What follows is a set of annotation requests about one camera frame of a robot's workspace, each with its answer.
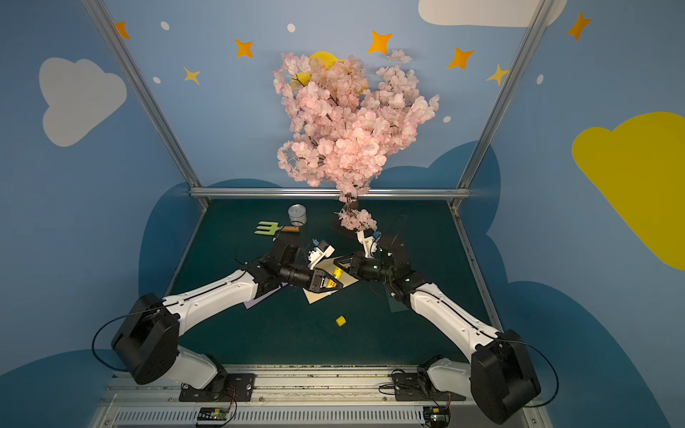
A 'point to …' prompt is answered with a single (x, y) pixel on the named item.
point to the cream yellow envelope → (313, 296)
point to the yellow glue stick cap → (341, 321)
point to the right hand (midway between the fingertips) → (339, 260)
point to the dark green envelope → (395, 306)
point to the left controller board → (213, 415)
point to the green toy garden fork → (274, 227)
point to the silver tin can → (297, 214)
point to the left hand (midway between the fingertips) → (341, 282)
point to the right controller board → (437, 416)
